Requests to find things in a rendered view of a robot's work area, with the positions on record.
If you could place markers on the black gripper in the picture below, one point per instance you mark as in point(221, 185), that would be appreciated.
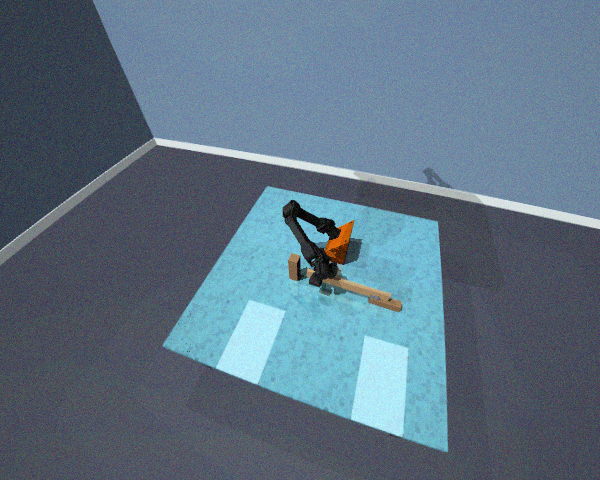
point(314, 280)

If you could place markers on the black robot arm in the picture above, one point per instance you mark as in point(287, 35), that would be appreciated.
point(291, 211)

